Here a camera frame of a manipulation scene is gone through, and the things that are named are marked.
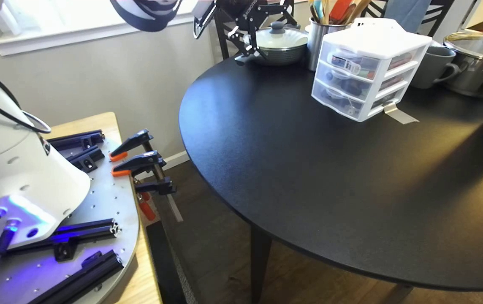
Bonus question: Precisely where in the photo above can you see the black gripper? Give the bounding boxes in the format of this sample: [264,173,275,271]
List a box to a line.
[215,0,300,64]

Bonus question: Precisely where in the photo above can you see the glass pan lid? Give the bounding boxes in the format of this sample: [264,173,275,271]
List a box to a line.
[254,20,310,50]

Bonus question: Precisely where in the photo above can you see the black metal chair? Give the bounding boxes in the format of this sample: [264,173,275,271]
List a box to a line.
[212,3,232,60]

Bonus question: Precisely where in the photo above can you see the steel utensil holder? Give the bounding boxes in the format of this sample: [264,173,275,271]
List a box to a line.
[305,18,349,72]

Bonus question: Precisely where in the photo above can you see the teal silicone spatula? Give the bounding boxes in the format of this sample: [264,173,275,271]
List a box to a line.
[312,0,332,25]

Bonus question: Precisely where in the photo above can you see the red silicone spatula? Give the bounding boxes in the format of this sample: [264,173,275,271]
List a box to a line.
[329,0,356,25]

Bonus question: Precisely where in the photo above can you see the wooden spoon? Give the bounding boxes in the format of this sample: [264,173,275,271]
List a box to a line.
[345,0,372,23]

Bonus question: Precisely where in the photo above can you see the grey cloth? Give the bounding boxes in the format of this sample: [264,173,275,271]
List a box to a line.
[383,0,432,33]

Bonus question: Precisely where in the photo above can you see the black orange bar clamp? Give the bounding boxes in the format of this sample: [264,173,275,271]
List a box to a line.
[111,150,168,178]
[107,128,155,165]
[133,175,185,224]

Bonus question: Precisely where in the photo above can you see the grey tape strip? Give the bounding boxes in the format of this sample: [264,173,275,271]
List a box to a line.
[383,106,420,126]

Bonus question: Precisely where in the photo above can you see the white window sill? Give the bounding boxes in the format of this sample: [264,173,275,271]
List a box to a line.
[0,11,197,57]

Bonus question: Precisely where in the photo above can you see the grey mug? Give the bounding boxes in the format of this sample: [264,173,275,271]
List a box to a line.
[410,42,460,91]

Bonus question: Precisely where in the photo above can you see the black chair with cloth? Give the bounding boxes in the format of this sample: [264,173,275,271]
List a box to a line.
[364,0,457,40]

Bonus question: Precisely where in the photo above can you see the glass pot lid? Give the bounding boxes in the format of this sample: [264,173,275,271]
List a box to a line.
[443,21,483,59]

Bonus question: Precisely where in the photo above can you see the steel cooking pot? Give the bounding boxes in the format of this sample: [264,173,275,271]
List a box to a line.
[442,32,483,101]

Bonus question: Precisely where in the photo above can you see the grey round mounting plate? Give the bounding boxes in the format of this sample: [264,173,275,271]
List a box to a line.
[0,158,141,304]

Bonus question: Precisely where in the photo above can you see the black table leg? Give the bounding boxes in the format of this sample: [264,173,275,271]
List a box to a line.
[247,222,275,304]

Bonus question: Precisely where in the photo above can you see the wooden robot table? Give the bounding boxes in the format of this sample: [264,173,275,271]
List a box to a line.
[43,109,165,304]

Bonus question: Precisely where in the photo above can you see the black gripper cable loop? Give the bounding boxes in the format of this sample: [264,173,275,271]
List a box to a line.
[190,0,219,42]

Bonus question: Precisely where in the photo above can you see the black aluminium rail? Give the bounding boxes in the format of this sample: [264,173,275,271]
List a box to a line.
[68,146,106,173]
[45,128,106,151]
[0,217,121,278]
[26,248,124,304]

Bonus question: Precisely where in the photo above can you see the black robot table post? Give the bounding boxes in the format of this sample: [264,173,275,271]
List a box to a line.
[143,217,190,304]

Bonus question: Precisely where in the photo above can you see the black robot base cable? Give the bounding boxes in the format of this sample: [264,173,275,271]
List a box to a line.
[0,55,52,135]

